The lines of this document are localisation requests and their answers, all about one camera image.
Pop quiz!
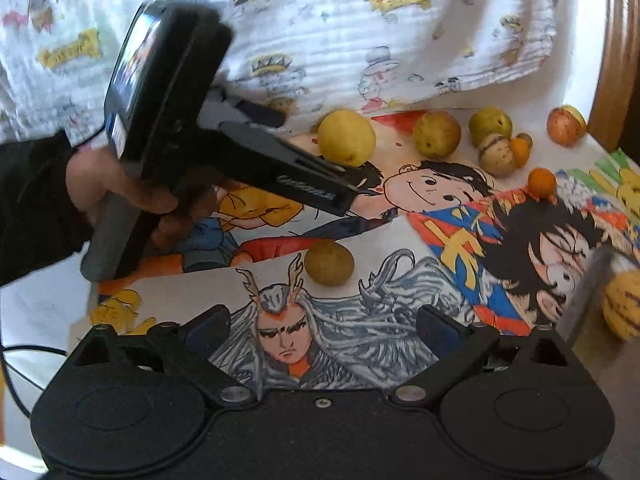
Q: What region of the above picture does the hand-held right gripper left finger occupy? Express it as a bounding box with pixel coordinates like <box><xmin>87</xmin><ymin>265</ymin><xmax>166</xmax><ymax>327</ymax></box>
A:
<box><xmin>67</xmin><ymin>305</ymin><xmax>261</xmax><ymax>408</ymax></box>

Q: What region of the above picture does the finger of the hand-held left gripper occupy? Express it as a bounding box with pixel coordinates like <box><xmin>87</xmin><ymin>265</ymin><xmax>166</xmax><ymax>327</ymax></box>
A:
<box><xmin>215</xmin><ymin>121</ymin><xmax>362</xmax><ymax>218</ymax></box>
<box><xmin>235</xmin><ymin>99</ymin><xmax>289</xmax><ymax>130</ymax></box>

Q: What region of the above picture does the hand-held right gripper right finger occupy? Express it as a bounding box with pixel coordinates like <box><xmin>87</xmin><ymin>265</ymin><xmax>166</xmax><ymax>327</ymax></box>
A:
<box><xmin>387</xmin><ymin>304</ymin><xmax>581</xmax><ymax>408</ymax></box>

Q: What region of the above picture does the yellow lemon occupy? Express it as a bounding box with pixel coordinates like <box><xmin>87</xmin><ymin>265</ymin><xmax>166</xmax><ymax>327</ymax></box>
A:
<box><xmin>318</xmin><ymin>110</ymin><xmax>377</xmax><ymax>167</ymax></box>

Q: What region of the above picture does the small brown round fruit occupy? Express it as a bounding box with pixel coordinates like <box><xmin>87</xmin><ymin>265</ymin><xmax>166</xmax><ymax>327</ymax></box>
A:
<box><xmin>304</xmin><ymin>239</ymin><xmax>356</xmax><ymax>286</ymax></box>

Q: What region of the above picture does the yellow-brown round fruit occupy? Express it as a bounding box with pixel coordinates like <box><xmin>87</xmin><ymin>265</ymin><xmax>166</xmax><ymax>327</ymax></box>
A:
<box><xmin>411</xmin><ymin>111</ymin><xmax>462</xmax><ymax>158</ymax></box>

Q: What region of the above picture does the metal tray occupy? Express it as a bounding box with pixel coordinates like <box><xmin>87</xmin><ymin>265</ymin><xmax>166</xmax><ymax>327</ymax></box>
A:
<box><xmin>556</xmin><ymin>246</ymin><xmax>615</xmax><ymax>343</ymax></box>

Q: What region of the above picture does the orange mandarin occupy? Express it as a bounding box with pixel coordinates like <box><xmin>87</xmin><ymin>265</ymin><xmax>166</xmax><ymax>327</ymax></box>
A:
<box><xmin>528</xmin><ymin>167</ymin><xmax>557</xmax><ymax>197</ymax></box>

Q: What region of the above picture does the small striped pepino melon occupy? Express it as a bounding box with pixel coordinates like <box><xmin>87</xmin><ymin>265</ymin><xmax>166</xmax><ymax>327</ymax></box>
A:
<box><xmin>478</xmin><ymin>132</ymin><xmax>517</xmax><ymax>177</ymax></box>

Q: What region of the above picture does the large striped pepino melon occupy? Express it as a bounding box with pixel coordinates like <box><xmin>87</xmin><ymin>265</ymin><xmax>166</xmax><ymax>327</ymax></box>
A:
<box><xmin>601</xmin><ymin>270</ymin><xmax>640</xmax><ymax>340</ymax></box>

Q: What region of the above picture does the large yellow-green round fruit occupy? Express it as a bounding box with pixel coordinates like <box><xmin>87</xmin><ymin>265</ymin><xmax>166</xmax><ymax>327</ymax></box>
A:
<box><xmin>468</xmin><ymin>107</ymin><xmax>514</xmax><ymax>147</ymax></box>

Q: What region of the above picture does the person's left forearm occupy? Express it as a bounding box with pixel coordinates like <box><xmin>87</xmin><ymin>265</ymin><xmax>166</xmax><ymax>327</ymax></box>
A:
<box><xmin>0</xmin><ymin>130</ymin><xmax>103</xmax><ymax>287</ymax></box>

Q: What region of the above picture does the person's left hand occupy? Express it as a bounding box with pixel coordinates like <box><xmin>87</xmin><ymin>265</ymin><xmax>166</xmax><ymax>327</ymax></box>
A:
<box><xmin>65</xmin><ymin>150</ymin><xmax>219</xmax><ymax>252</ymax></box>

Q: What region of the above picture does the white printed blanket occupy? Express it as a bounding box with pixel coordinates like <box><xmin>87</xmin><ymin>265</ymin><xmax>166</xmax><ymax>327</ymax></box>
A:
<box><xmin>0</xmin><ymin>0</ymin><xmax>566</xmax><ymax>147</ymax></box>

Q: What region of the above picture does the colourful cartoon drawing tablecloth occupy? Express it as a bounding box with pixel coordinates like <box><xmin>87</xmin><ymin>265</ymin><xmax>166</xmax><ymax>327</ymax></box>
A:
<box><xmin>180</xmin><ymin>110</ymin><xmax>506</xmax><ymax>276</ymax></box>

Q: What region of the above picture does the tiny orange citrus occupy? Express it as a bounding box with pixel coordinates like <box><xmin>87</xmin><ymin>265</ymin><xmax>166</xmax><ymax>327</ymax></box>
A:
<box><xmin>509</xmin><ymin>139</ymin><xmax>532</xmax><ymax>168</ymax></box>

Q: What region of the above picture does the red apple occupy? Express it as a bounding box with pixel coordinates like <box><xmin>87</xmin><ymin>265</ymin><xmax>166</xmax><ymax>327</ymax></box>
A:
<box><xmin>546</xmin><ymin>105</ymin><xmax>587</xmax><ymax>147</ymax></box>

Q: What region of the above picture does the small yellow-green fruit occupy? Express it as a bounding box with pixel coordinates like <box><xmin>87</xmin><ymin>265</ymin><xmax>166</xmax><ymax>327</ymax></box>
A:
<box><xmin>564</xmin><ymin>104</ymin><xmax>589</xmax><ymax>131</ymax></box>

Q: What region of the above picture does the black cable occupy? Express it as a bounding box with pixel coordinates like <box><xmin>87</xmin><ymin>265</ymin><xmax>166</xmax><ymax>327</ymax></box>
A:
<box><xmin>0</xmin><ymin>342</ymin><xmax>68</xmax><ymax>421</ymax></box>

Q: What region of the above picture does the wooden door frame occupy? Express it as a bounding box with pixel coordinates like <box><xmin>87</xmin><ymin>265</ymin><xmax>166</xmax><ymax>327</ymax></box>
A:
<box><xmin>587</xmin><ymin>0</ymin><xmax>640</xmax><ymax>153</ymax></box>

